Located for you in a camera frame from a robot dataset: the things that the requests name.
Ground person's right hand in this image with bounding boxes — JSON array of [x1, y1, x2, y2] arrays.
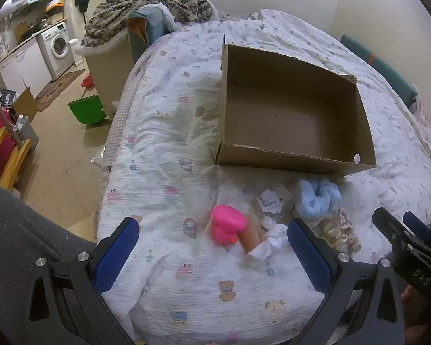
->
[[400, 283, 431, 345]]

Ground small crumpled white paper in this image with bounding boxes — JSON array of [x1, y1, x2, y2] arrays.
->
[[260, 215, 285, 231]]

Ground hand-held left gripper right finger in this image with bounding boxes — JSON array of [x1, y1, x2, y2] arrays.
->
[[286, 218, 405, 345]]

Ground grey trash bin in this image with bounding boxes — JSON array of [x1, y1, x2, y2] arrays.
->
[[14, 115, 39, 152]]

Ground brown cardboard box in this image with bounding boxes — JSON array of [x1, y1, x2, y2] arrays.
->
[[215, 34, 378, 177]]

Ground brown patterned knit blanket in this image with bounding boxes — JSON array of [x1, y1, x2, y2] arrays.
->
[[81, 0, 220, 49]]

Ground yellow wooden rack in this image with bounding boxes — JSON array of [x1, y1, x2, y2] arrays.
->
[[0, 111, 32, 192]]

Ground clear plastic wrap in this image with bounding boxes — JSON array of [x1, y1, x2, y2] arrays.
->
[[91, 147, 111, 168]]

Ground teal pillow with fluffy trim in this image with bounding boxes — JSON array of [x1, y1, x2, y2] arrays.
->
[[127, 4, 176, 66]]

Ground open cardboard carton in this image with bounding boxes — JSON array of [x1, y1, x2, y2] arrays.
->
[[12, 86, 40, 123]]

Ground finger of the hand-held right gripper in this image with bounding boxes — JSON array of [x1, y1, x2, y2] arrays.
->
[[372, 207, 412, 249], [403, 211, 431, 246]]

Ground crumpled printed paper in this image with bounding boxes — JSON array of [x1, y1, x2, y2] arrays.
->
[[257, 183, 294, 213]]

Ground teal headboard cushion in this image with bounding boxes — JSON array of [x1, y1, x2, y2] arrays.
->
[[340, 34, 420, 104]]

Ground cream frilly scrunchie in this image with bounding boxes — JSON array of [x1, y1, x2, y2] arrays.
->
[[314, 210, 362, 253]]

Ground brown doormat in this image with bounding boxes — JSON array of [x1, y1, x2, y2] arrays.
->
[[34, 69, 86, 113]]

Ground light blue fluffy cloth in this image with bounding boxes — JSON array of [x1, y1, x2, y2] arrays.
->
[[295, 178, 343, 220]]

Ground person's grey clothing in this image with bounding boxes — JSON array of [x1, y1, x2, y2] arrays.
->
[[0, 181, 106, 345]]

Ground white washing machine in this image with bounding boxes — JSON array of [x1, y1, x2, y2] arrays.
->
[[36, 22, 76, 80]]

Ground green plastic bin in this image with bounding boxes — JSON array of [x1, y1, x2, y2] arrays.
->
[[68, 95, 108, 127]]

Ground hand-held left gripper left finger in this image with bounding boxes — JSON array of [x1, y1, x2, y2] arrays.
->
[[22, 216, 141, 345]]

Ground doll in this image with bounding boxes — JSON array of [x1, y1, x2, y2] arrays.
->
[[210, 205, 264, 254]]

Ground beige laundry basket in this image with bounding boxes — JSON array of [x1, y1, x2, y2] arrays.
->
[[80, 25, 138, 116]]

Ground white kitchen cabinets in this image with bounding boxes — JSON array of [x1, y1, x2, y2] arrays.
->
[[0, 38, 53, 96]]

